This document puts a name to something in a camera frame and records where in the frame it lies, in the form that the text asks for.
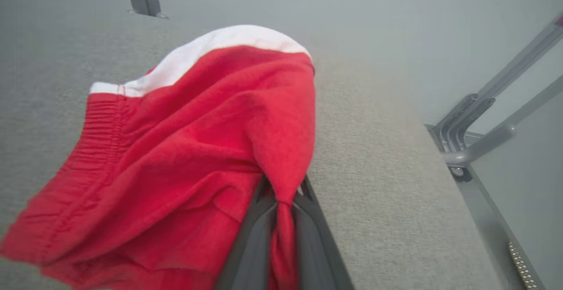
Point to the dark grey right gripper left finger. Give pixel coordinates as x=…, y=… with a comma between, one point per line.
x=253, y=246

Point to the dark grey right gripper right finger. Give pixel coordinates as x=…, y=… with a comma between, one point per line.
x=316, y=255

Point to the red shorts with white trim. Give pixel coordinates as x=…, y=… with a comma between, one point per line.
x=176, y=149

